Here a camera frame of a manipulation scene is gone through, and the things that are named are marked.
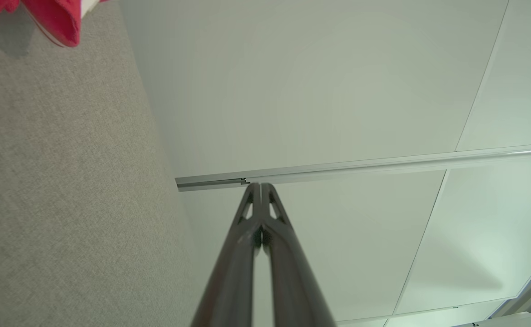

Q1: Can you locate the aluminium wall rail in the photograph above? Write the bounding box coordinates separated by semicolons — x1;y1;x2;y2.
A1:
175;143;531;192

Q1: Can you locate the red Bulls 23 jersey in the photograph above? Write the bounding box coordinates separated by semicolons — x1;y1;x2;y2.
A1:
0;0;109;48

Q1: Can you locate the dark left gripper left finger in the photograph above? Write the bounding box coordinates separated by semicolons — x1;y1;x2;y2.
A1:
190;183;262;327

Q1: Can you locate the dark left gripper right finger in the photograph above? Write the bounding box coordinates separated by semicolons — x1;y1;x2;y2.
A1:
261;183;337;327

